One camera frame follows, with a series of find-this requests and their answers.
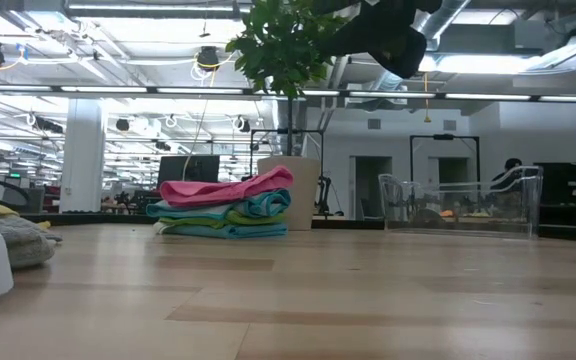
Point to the light blue microfiber towel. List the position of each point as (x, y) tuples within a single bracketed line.
[(248, 205)]

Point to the green leafy plant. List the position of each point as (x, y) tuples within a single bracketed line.
[(283, 45)]

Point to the clear plastic bin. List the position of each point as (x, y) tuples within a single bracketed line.
[(528, 200)]

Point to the pale grey microfiber towel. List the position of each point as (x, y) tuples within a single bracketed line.
[(23, 240)]

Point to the black computer monitor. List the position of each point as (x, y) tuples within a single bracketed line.
[(188, 170)]

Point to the person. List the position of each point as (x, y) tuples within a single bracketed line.
[(510, 172)]

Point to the green microfiber towel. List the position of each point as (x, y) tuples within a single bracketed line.
[(208, 220)]

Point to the white plant pot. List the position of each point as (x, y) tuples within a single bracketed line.
[(303, 190)]

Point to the pink microfiber towel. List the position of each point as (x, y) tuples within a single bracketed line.
[(218, 192)]

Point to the black cabinet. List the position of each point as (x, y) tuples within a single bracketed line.
[(568, 195)]

